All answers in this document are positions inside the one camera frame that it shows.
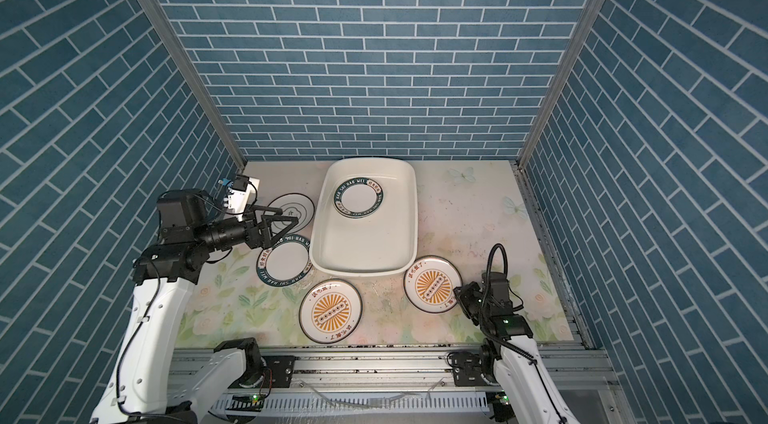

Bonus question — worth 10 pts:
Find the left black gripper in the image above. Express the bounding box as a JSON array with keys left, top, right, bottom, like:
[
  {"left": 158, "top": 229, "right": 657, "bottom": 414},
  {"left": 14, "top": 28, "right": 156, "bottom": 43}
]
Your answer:
[{"left": 193, "top": 203, "right": 296, "bottom": 256}]

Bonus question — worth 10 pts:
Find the white plate thin dark rim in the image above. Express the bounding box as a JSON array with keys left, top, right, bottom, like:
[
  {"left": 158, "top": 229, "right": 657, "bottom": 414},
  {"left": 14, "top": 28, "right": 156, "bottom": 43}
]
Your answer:
[{"left": 269, "top": 193, "right": 315, "bottom": 233}]

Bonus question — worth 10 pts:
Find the orange sunburst plate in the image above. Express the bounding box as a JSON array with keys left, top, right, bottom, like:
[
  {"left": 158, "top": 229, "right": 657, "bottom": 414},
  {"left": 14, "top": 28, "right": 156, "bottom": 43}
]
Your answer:
[
  {"left": 298, "top": 280, "right": 363, "bottom": 345},
  {"left": 403, "top": 256, "right": 463, "bottom": 314}
]

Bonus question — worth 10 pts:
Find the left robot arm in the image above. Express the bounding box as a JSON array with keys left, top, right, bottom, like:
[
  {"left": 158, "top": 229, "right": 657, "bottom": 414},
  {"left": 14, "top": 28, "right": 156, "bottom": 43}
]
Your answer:
[{"left": 90, "top": 189, "right": 298, "bottom": 423}]

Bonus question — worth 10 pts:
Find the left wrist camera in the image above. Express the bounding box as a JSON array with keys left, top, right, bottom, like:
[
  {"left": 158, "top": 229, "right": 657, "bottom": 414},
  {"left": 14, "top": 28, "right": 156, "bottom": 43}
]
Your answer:
[{"left": 223, "top": 174, "right": 260, "bottom": 221}]

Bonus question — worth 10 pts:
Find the green lettered rim plate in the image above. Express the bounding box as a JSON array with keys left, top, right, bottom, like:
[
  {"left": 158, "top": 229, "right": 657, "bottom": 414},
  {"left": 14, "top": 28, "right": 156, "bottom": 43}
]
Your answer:
[
  {"left": 256, "top": 234, "right": 313, "bottom": 287},
  {"left": 333, "top": 177, "right": 384, "bottom": 219}
]

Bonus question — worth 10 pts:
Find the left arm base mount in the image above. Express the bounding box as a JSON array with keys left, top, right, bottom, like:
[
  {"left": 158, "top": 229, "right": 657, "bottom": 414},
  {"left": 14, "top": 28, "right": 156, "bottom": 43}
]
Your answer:
[{"left": 229, "top": 355, "right": 296, "bottom": 392}]

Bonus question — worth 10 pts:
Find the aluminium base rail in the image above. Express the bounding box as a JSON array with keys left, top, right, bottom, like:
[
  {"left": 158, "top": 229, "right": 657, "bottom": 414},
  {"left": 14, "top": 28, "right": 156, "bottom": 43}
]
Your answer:
[{"left": 210, "top": 343, "right": 635, "bottom": 423}]

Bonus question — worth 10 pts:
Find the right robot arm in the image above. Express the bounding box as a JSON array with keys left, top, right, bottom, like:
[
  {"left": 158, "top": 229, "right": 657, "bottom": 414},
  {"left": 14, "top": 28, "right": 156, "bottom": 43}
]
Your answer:
[{"left": 454, "top": 271, "right": 578, "bottom": 423}]

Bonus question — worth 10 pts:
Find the white plastic bin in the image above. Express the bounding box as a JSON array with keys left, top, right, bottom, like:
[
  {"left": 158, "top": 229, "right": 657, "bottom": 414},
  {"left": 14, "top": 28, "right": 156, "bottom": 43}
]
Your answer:
[{"left": 310, "top": 158, "right": 418, "bottom": 277}]

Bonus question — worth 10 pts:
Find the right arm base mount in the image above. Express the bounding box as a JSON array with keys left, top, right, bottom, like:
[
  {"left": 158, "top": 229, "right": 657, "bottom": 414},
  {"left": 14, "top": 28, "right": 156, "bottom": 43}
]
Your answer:
[{"left": 445, "top": 351, "right": 496, "bottom": 387}]

